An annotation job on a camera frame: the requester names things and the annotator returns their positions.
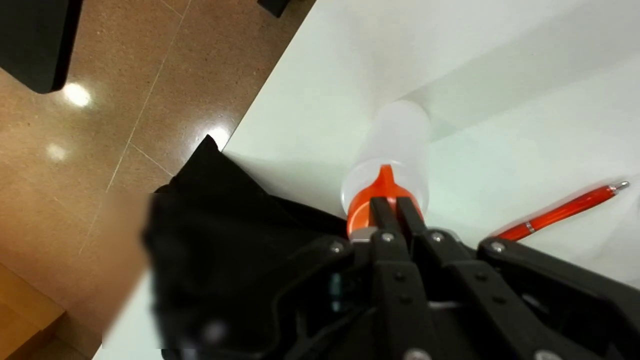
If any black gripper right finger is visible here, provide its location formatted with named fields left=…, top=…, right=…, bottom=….
left=395, top=199, right=527, bottom=360

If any red pen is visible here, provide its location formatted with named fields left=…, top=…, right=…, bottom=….
left=495, top=180, right=630, bottom=242

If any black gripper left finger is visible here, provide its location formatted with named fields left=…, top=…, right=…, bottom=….
left=369, top=199, right=435, bottom=360

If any red squeeze bottle cap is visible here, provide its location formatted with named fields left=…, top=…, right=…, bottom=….
left=346, top=165, right=418, bottom=236

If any translucent squeeze bottle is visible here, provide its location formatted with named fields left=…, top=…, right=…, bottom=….
left=339, top=100, right=430, bottom=234

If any black cloth jacket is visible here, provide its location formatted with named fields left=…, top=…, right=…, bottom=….
left=141, top=137, right=344, bottom=360

